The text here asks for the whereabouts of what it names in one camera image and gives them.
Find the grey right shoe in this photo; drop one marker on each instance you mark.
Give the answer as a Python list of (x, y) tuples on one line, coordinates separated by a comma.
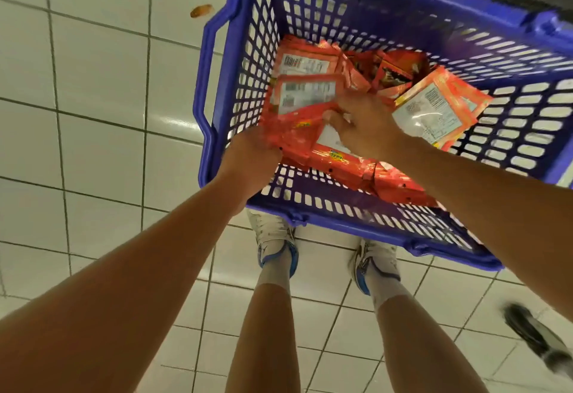
[(374, 263)]

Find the grey left shoe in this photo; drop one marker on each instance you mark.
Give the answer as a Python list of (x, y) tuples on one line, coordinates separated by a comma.
[(273, 241)]

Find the blue plastic basket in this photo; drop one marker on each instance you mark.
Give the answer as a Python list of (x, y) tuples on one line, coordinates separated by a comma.
[(358, 230)]

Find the person's left hand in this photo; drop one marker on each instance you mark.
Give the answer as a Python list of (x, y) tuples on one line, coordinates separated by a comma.
[(249, 163)]

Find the grey shoe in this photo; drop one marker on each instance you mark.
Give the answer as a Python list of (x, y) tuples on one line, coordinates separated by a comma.
[(374, 263), (273, 241)]

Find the pile of red seasoning packets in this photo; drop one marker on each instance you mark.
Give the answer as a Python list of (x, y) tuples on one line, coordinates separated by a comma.
[(430, 111)]

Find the person's leg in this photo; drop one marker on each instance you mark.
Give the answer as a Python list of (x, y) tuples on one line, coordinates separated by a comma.
[(262, 343), (421, 352)]

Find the person's right hand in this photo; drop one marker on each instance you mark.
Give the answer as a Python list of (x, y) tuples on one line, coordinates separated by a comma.
[(367, 129)]

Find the person's left forearm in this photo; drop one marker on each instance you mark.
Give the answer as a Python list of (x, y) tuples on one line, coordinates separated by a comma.
[(116, 308)]

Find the person's right leg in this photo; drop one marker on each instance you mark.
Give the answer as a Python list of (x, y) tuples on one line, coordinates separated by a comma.
[(421, 352)]

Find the small orange scrap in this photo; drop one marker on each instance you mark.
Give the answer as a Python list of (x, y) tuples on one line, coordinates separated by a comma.
[(201, 11)]

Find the person's right forearm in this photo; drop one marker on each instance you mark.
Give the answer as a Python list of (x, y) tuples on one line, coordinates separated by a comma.
[(501, 218)]

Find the person's left leg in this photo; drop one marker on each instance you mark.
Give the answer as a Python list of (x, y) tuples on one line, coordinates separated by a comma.
[(262, 343)]

